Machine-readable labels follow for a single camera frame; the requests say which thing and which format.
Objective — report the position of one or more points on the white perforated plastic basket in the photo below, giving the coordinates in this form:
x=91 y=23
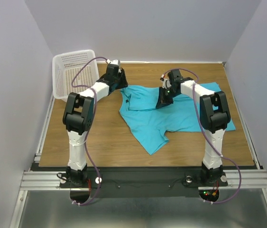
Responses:
x=69 y=73

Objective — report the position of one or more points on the aluminium extrusion frame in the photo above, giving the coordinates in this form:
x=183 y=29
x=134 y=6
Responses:
x=43 y=204

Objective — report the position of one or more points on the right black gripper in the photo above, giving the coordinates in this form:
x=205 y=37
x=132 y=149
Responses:
x=162 y=101

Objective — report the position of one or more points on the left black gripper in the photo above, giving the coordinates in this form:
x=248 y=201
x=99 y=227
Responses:
x=124 y=83

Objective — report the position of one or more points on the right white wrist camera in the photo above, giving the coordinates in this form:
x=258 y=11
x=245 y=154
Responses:
x=165 y=82

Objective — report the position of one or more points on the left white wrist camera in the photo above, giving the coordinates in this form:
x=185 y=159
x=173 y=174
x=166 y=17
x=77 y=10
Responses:
x=115 y=62

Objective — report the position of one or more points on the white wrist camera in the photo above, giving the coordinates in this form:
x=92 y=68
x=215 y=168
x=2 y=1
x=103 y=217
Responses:
x=165 y=82
x=115 y=62

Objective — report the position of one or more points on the turquoise t-shirt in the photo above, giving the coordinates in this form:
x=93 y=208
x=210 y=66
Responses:
x=148 y=124

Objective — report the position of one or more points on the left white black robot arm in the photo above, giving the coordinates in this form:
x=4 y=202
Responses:
x=79 y=114

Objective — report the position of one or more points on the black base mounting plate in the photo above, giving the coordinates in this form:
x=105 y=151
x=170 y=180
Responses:
x=141 y=182

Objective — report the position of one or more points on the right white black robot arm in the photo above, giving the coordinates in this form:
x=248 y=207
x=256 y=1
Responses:
x=213 y=116

